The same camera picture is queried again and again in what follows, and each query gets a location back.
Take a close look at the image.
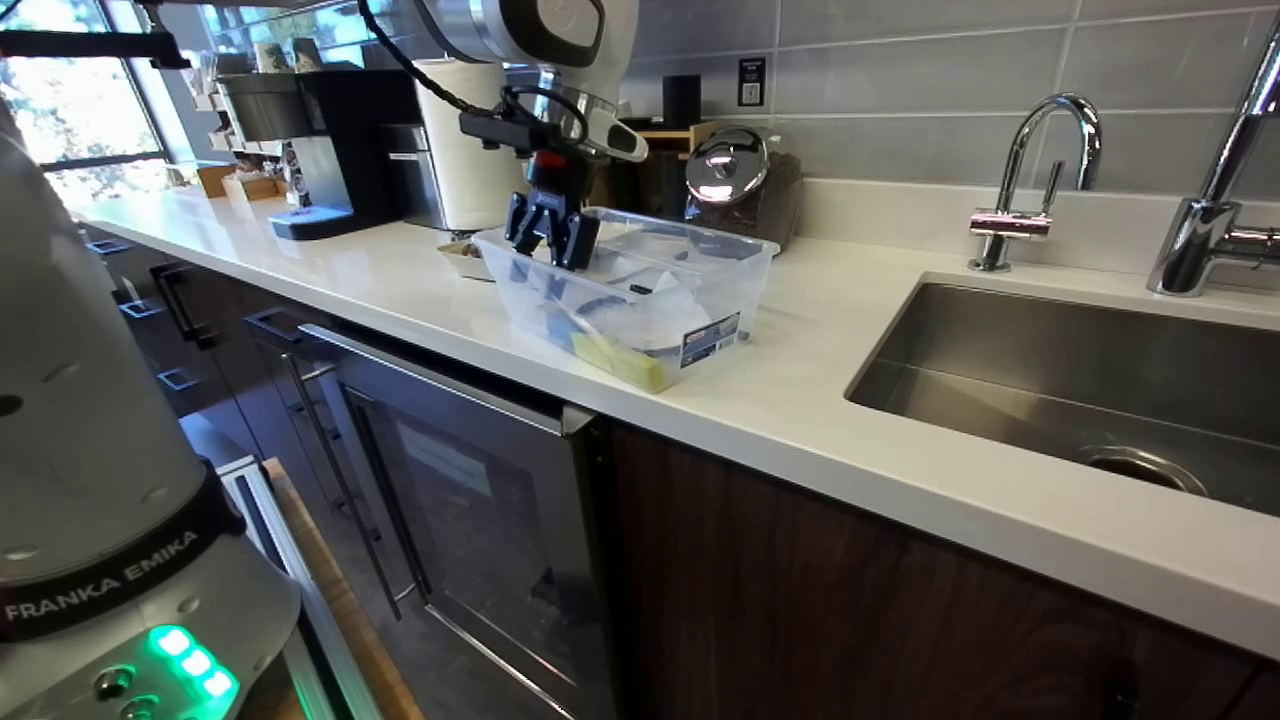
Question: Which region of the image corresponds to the clear plastic container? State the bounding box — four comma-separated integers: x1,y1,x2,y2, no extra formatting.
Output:
472,201,784,397

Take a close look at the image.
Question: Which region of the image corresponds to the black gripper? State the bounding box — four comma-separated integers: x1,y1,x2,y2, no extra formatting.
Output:
498,139,607,277

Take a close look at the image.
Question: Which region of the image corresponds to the black steel coffee machine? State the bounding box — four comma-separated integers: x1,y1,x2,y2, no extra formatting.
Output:
214,63,424,245

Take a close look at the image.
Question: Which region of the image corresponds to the small chrome faucet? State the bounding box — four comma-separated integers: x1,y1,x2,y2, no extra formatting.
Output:
966,88,1108,277

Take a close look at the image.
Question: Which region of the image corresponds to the small wooden box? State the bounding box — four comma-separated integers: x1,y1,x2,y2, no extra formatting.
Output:
197,154,292,206

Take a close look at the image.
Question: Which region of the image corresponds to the stainless steel sink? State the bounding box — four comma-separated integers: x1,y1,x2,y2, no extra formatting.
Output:
838,273,1280,520

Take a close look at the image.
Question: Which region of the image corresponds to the small black appliance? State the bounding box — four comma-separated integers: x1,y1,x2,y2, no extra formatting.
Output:
660,72,706,132

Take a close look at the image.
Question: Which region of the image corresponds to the black drawer handle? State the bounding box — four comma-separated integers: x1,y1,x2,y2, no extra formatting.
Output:
149,259,224,355

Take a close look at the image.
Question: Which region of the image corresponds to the wooden rack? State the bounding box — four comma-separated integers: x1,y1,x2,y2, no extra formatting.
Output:
584,119,714,216

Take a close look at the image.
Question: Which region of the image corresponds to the wooden pole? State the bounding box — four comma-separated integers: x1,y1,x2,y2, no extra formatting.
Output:
254,457,433,720

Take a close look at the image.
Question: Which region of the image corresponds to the stainless steel kettle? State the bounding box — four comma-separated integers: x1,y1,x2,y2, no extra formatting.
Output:
681,119,805,251

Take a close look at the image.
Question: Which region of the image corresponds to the black undercounter appliance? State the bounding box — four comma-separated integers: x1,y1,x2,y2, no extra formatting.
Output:
292,317,605,720

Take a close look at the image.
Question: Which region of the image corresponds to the black wall outlet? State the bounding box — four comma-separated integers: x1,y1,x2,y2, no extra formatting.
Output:
734,52,772,112

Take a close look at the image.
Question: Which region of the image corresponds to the white paper towel roll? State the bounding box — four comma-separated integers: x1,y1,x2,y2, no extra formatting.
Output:
413,56,531,233

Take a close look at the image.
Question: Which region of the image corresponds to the large chrome faucet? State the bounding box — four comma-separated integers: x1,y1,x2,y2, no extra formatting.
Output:
1148,25,1280,301

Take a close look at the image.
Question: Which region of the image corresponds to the window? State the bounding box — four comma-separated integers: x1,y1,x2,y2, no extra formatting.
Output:
0,0,181,216

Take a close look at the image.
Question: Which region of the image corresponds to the white paper sheet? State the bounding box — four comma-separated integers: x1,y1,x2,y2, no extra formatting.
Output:
584,280,719,360

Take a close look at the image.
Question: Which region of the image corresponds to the dark wood cabinet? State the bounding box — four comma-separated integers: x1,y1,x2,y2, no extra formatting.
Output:
597,421,1280,720

